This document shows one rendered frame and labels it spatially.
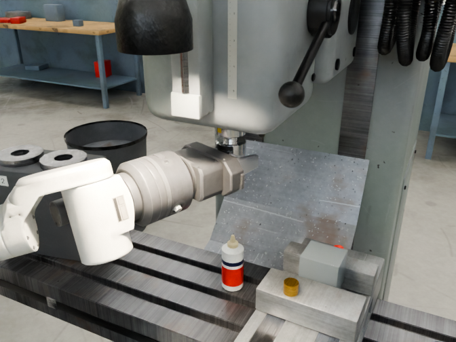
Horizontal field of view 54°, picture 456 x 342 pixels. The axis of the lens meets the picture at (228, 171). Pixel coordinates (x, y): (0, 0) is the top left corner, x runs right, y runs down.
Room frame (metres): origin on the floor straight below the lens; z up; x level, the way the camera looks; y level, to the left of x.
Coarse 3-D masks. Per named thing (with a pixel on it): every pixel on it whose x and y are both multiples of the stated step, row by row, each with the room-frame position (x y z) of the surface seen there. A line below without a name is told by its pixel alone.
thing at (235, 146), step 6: (216, 138) 0.65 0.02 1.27; (222, 138) 0.65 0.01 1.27; (240, 138) 0.65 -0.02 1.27; (216, 144) 0.64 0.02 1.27; (222, 144) 0.63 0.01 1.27; (228, 144) 0.63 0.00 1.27; (234, 144) 0.63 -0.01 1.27; (240, 144) 0.63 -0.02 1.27; (228, 150) 0.62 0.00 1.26; (234, 150) 0.62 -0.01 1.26
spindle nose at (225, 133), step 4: (216, 128) 0.64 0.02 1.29; (216, 132) 0.64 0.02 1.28; (224, 132) 0.63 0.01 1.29; (228, 132) 0.62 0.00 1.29; (232, 132) 0.62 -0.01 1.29; (236, 132) 0.62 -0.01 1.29; (240, 132) 0.63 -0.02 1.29; (244, 132) 0.63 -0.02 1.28; (224, 136) 0.62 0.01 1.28; (228, 136) 0.62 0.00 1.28; (232, 136) 0.62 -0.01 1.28; (236, 136) 0.62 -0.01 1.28; (240, 136) 0.63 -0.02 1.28
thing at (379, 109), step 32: (384, 0) 0.91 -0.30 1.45; (416, 32) 0.89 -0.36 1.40; (352, 64) 0.93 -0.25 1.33; (384, 64) 0.91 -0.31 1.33; (416, 64) 0.89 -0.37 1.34; (320, 96) 0.96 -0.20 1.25; (352, 96) 0.93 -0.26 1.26; (384, 96) 0.90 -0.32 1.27; (416, 96) 0.90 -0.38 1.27; (288, 128) 0.99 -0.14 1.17; (320, 128) 0.96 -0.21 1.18; (352, 128) 0.93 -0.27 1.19; (384, 128) 0.90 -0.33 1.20; (416, 128) 1.16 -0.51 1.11; (384, 160) 0.90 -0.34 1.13; (384, 192) 0.89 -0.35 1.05; (384, 224) 0.89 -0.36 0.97; (384, 256) 0.89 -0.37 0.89; (384, 288) 0.97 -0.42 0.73
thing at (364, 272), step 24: (312, 240) 0.73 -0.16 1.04; (288, 264) 0.63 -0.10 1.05; (360, 264) 0.60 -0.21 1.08; (384, 264) 0.67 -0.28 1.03; (360, 288) 0.57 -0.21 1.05; (264, 312) 0.53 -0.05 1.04; (240, 336) 0.48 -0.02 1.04; (264, 336) 0.48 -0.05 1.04; (288, 336) 0.48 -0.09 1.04; (312, 336) 0.48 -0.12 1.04; (360, 336) 0.54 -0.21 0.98
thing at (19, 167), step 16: (0, 160) 0.81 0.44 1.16; (16, 160) 0.81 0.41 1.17; (32, 160) 0.82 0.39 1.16; (48, 160) 0.81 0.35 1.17; (64, 160) 0.84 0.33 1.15; (80, 160) 0.81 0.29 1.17; (0, 176) 0.79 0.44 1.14; (16, 176) 0.78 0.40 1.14; (0, 192) 0.79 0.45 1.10; (48, 208) 0.77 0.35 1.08; (48, 224) 0.77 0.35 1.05; (48, 240) 0.77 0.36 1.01; (64, 240) 0.76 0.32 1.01; (64, 256) 0.76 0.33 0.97
